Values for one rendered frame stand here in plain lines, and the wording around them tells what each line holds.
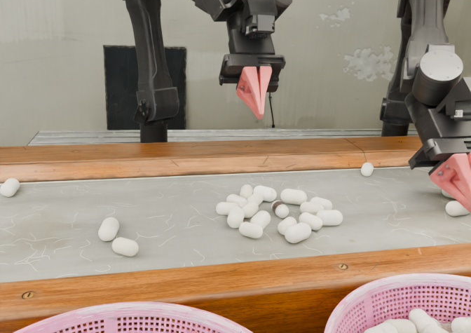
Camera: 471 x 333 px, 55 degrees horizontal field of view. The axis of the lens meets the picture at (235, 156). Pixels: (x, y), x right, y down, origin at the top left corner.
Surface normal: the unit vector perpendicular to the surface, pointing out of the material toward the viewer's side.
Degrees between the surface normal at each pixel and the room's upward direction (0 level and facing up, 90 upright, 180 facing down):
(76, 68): 90
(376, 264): 0
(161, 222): 0
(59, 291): 0
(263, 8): 41
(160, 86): 78
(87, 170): 45
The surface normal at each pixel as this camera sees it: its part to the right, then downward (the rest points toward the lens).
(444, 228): 0.04, -0.94
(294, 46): 0.16, 0.33
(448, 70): -0.15, -0.49
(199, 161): 0.18, -0.43
